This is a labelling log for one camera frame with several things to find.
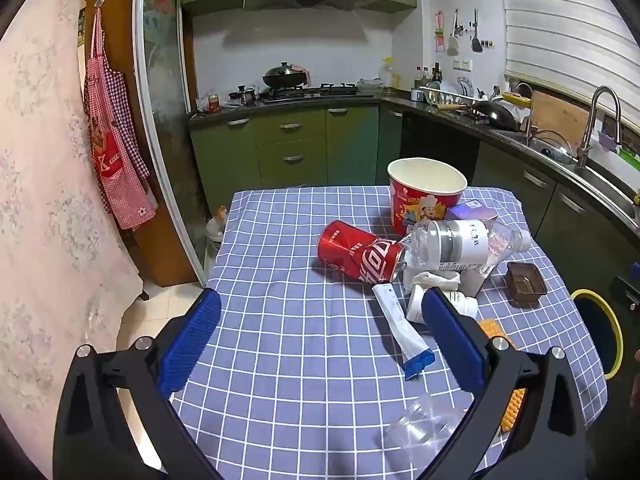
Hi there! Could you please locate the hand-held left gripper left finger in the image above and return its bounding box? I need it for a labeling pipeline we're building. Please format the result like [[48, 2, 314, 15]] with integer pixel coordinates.
[[52, 287, 223, 480]]

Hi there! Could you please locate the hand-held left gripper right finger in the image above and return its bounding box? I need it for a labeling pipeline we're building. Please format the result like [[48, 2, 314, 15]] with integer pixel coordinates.
[[421, 287, 588, 480]]

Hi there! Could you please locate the white medicine bottle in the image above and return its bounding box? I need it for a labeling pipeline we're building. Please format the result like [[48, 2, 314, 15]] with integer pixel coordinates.
[[406, 285, 479, 323]]

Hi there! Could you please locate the white tube with blue cap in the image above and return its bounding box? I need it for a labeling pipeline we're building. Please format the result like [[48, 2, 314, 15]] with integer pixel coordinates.
[[371, 282, 436, 380]]

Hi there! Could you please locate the white tissue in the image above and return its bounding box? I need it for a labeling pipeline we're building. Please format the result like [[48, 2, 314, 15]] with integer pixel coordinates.
[[404, 267, 461, 296]]

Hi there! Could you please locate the clear plastic cup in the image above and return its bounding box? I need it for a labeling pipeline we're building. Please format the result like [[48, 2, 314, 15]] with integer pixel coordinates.
[[385, 392, 476, 466]]

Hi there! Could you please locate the brown plastic tray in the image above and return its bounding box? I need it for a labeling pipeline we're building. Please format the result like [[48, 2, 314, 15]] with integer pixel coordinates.
[[504, 261, 548, 308]]

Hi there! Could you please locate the orange bumpy strip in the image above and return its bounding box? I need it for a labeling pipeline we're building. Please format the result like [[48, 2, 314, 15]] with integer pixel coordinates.
[[479, 320, 528, 433]]

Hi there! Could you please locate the clear plastic bottle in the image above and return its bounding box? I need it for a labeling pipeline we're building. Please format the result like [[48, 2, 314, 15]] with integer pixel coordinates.
[[402, 219, 532, 271]]

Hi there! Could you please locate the red cola can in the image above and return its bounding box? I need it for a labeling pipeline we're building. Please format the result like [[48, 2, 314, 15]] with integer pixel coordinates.
[[317, 220, 407, 285]]

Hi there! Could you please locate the purple cardboard box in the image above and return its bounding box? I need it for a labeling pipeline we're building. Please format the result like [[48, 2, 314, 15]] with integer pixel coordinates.
[[445, 200, 498, 223]]

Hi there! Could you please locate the red paper popcorn bucket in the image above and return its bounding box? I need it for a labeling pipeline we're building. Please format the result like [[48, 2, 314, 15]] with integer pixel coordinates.
[[387, 157, 468, 236]]

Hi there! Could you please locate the black bin with yellow rim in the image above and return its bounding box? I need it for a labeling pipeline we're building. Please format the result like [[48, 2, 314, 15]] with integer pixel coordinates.
[[570, 288, 625, 381]]

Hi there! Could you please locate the white floor bucket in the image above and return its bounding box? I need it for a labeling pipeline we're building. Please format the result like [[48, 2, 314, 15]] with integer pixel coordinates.
[[206, 205, 231, 286]]

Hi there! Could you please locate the blue checked tablecloth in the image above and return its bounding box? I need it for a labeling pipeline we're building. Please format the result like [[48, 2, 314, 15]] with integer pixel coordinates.
[[170, 186, 608, 480]]

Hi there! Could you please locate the green base cabinet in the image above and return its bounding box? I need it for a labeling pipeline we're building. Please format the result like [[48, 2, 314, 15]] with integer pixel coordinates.
[[189, 102, 401, 211], [377, 105, 640, 321]]

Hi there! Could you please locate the black built-in appliance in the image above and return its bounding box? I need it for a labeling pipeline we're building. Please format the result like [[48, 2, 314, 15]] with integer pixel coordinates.
[[400, 112, 481, 186]]

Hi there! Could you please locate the red checked apron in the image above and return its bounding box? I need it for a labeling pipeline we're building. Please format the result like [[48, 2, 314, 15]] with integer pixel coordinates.
[[82, 10, 158, 231]]

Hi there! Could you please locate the glass pot lid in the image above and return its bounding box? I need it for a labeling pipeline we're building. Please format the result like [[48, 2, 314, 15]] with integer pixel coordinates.
[[525, 130, 576, 163]]

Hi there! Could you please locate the steel sink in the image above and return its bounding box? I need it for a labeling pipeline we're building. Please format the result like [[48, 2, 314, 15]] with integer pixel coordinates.
[[492, 127, 640, 221]]

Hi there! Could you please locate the small steel faucet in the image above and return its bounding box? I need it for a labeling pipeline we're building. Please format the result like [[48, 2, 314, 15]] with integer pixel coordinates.
[[515, 82, 536, 133]]

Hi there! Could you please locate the tall steel faucet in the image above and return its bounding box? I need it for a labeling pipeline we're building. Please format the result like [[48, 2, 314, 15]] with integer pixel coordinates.
[[577, 86, 623, 168]]

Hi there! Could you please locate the dish rack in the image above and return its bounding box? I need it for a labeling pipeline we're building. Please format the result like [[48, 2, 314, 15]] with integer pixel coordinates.
[[419, 76, 476, 106]]

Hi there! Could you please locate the wooden cutting board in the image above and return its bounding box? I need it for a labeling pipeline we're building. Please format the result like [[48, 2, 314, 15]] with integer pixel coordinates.
[[530, 90, 591, 148]]

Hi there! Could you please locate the glass sliding door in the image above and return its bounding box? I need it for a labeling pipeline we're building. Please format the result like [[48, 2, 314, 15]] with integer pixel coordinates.
[[132, 0, 211, 291]]

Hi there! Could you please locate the black gas stove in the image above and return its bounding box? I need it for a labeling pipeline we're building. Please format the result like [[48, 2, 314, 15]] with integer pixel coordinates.
[[257, 82, 373, 103]]

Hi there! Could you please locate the black wok with lid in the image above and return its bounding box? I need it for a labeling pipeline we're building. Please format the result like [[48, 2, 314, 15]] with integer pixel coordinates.
[[262, 61, 308, 88]]

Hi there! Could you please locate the white hanging spatula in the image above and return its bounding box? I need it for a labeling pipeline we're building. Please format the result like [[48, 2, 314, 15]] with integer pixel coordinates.
[[447, 9, 462, 57]]

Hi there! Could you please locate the black hanging spatula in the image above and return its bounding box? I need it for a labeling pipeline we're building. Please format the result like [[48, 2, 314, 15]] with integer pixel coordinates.
[[470, 8, 485, 54]]

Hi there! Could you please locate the white window blind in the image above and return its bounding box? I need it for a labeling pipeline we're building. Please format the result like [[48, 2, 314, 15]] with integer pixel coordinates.
[[497, 0, 640, 111]]

